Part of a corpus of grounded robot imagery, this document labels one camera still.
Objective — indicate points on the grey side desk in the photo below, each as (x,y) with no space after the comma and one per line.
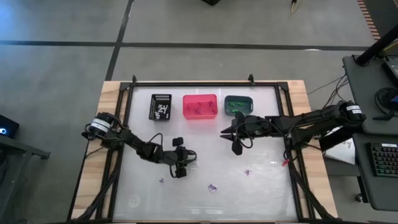
(363,186)
(363,93)

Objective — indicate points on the black frame clamp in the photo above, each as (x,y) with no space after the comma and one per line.
(251,79)
(134,79)

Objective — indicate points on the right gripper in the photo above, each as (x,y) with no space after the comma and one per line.
(239,130)

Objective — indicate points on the black laptop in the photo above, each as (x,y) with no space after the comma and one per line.
(392,71)

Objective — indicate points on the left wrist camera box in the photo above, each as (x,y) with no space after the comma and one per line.
(182,157)

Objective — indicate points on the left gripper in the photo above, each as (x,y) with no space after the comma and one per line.
(168,155)

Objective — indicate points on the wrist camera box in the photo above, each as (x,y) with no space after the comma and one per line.
(253,127)
(182,157)

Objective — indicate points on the pink plastic bin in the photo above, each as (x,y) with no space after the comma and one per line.
(200,117)

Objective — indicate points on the black diagonal pole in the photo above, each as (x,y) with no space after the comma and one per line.
(373,49)

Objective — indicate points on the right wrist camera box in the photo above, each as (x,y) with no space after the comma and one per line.
(253,127)

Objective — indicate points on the black headphones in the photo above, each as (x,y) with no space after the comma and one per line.
(377,102)

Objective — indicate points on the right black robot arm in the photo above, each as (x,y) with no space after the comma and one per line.
(311,119)

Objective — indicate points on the red tag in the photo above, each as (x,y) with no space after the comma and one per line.
(284,162)

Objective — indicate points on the green plastic toy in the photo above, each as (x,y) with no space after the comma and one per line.
(232,104)
(241,103)
(234,110)

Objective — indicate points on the black angled bar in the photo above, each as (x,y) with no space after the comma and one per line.
(339,140)

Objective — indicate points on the white paper sheet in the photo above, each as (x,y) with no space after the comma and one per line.
(342,152)

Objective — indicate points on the black slotted basket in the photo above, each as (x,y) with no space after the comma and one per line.
(151,102)

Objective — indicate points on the wooden stick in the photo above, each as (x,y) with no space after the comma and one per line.
(294,6)

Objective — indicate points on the grey bench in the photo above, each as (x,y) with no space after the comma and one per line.
(12,174)

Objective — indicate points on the orange striped strip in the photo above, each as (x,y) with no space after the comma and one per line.
(370,21)

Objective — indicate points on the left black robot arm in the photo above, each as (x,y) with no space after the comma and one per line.
(133,143)

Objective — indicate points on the black table frame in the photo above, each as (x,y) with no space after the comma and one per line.
(202,84)

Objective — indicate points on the black box blue light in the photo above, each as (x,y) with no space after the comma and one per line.
(11,126)

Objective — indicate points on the backlit black keyboard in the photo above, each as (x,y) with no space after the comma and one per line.
(385,160)

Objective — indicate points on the teal plastic bin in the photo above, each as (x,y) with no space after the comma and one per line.
(248,107)

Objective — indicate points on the black floor object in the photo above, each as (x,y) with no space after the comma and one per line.
(211,2)

